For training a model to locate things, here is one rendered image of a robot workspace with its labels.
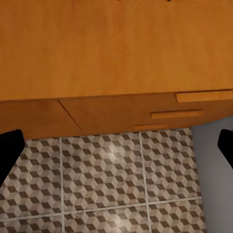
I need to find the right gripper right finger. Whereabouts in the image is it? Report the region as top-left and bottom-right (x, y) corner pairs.
(217, 129), (233, 168)

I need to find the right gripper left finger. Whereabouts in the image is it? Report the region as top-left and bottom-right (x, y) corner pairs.
(0, 130), (25, 187)

